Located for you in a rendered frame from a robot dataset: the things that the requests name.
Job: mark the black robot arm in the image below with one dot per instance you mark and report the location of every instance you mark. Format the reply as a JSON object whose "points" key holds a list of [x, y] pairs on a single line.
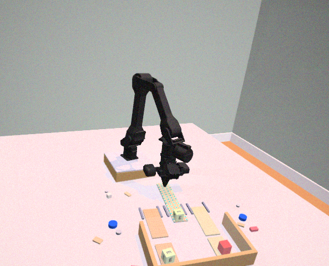
{"points": [[170, 128]]}

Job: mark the pale green letter cube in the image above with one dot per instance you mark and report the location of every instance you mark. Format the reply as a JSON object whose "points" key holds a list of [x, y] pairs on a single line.
{"points": [[178, 211]]}

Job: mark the blue cylinder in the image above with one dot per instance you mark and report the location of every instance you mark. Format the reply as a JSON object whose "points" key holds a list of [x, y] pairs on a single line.
{"points": [[242, 217], [112, 224]]}

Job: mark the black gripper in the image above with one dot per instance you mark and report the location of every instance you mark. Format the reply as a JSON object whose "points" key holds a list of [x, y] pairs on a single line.
{"points": [[150, 170]]}

